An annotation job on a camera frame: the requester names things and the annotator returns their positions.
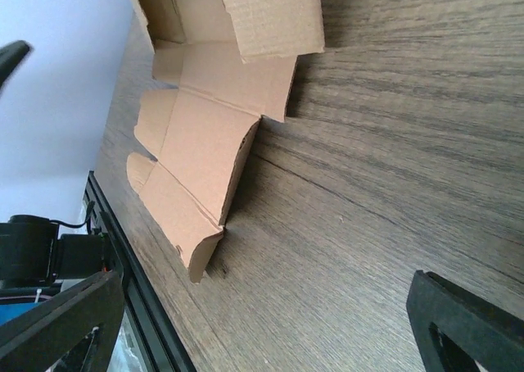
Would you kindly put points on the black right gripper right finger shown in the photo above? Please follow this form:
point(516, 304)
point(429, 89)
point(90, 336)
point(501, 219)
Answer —
point(455, 330)

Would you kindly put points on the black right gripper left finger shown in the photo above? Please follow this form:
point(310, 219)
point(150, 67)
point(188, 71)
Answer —
point(74, 331)

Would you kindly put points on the brown cardboard box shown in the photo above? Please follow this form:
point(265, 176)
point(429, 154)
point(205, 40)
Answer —
point(225, 64)

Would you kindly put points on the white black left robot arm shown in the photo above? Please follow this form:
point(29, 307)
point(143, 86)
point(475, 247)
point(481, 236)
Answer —
point(34, 253)

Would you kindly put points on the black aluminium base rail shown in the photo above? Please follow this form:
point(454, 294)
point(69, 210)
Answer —
point(147, 340)

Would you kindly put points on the black left corner frame post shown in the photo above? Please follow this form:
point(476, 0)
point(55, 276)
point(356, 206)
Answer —
point(11, 56)

